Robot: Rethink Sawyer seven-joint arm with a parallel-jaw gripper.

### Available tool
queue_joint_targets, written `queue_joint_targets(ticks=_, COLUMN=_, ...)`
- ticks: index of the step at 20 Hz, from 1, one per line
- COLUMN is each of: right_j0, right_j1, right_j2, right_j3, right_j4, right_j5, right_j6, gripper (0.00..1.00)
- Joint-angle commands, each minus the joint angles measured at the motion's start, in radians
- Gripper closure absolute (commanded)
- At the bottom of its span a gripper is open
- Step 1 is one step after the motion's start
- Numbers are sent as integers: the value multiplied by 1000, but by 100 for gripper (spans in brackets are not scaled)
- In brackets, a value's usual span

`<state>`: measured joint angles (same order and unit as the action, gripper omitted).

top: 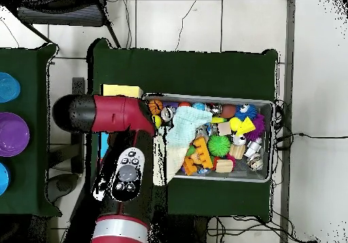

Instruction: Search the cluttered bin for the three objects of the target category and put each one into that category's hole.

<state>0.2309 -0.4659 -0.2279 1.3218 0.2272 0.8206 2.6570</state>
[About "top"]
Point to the small orange basketball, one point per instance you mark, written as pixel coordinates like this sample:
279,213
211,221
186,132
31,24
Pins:
156,106

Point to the green spiky ball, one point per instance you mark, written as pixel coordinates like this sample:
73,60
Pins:
218,145

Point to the black upright panel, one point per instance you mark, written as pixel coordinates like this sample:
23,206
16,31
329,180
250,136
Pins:
78,85

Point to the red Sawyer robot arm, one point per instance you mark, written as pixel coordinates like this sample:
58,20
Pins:
114,114

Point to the dark grey rounded base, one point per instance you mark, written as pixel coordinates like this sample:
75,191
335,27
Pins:
64,184

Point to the purple plastic bowl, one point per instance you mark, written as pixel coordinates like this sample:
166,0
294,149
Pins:
13,134

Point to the mint green waffle cloth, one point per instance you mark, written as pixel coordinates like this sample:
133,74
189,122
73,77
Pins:
187,123

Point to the grey and black chair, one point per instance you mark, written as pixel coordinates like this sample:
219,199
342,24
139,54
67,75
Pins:
59,15

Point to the yellow ball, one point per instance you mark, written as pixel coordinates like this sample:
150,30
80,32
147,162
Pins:
157,120

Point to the dark green table cloth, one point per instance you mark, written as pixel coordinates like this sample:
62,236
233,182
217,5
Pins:
27,63
190,72

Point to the plain wooden block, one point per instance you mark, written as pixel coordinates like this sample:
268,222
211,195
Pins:
225,128

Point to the yellow cheese wedge toy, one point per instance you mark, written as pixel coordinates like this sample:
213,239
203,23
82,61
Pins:
244,126

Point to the blue spiky ball with eye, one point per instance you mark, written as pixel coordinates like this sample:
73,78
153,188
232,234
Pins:
246,112

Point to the blue globe ball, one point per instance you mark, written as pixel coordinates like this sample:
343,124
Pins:
199,106

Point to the cream white waffle cloth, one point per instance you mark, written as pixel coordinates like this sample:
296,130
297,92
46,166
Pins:
168,164

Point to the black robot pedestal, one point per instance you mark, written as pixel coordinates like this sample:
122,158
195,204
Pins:
190,232

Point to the purple spiky toy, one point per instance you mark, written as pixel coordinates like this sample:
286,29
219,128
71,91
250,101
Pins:
258,126

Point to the shallow clear mesh bin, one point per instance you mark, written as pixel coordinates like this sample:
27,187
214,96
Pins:
244,178

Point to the wooden box with three holes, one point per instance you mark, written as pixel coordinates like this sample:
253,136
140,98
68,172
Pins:
122,91

